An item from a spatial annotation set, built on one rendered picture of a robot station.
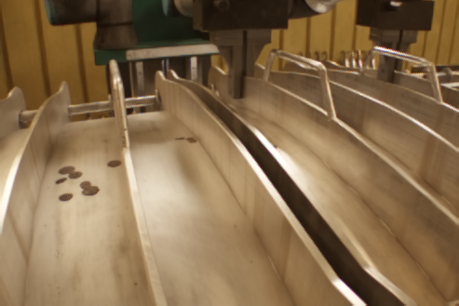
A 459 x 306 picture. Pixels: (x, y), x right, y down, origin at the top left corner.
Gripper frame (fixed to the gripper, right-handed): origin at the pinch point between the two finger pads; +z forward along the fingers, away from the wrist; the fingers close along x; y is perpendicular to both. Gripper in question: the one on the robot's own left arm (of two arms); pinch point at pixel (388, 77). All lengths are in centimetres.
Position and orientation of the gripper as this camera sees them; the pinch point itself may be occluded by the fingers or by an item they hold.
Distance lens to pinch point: 60.2
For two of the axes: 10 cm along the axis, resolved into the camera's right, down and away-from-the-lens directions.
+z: 0.0, 9.2, 3.8
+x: 9.4, -1.3, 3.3
